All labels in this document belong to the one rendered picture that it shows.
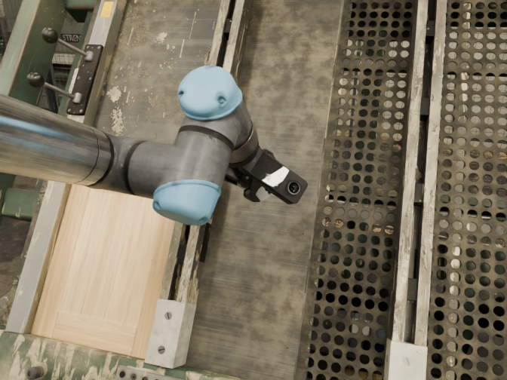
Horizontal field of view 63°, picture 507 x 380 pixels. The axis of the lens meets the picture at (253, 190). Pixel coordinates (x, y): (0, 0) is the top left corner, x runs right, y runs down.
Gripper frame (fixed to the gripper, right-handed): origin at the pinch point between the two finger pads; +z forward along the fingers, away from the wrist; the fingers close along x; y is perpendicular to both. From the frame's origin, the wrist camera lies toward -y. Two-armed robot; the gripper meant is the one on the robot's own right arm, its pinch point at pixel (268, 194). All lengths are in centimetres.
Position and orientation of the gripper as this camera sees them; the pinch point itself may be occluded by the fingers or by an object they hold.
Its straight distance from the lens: 81.9
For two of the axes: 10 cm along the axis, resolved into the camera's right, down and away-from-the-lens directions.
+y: -8.4, -4.0, 3.5
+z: 2.1, 3.6, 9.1
